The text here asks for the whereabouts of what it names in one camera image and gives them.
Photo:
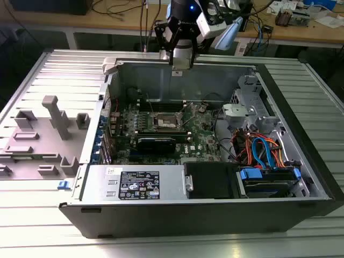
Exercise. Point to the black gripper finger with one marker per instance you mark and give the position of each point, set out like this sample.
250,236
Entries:
194,51
159,36

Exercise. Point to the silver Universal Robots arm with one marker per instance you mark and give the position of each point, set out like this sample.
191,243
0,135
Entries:
228,35

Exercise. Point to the long black RAM slot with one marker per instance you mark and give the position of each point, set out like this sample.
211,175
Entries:
166,102
166,107

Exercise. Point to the CPU socket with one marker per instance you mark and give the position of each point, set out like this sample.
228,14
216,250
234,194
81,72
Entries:
166,123

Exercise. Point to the white label sheet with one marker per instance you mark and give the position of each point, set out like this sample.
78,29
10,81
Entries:
242,49

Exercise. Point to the round coin battery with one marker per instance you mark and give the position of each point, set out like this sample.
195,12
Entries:
202,108

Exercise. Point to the upright black desktop box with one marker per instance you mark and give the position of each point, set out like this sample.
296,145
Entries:
247,20

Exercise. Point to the small black box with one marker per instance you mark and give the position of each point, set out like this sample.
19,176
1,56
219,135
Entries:
268,29

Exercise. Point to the green motherboard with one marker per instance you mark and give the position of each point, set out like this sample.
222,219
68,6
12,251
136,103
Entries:
199,134

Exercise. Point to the copper heat sink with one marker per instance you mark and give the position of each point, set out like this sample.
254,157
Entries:
283,17

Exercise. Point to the white printed paper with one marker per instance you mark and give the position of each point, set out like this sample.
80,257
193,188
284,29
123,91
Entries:
282,5

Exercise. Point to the black graphics card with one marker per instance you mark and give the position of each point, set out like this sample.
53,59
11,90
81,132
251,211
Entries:
156,145

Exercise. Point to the large black computer box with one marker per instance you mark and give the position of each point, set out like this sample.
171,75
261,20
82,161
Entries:
53,6

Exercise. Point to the grey metal device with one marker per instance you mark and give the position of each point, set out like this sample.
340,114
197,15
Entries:
301,17

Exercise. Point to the wooden desk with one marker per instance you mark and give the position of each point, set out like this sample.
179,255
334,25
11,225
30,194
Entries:
40,16

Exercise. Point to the white paper sheet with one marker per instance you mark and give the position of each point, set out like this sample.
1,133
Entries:
329,21

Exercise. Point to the grey plastic parts rack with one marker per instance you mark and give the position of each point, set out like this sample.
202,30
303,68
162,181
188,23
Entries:
45,139

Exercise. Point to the hard disk in blue carrier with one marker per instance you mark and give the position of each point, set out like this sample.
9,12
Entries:
264,189

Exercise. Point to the silver power supply with label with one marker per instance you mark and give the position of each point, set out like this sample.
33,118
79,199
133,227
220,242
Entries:
96,182

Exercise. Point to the black open PC case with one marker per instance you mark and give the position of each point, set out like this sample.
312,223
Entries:
174,220

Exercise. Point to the small blue case latch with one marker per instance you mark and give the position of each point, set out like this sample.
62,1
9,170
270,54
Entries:
64,185

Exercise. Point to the green RAM stick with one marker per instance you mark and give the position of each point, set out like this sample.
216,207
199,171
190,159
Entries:
24,157

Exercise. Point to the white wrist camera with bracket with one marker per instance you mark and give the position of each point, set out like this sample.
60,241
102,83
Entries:
212,31

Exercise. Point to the grey plastic bracket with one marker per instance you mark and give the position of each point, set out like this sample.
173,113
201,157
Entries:
229,113

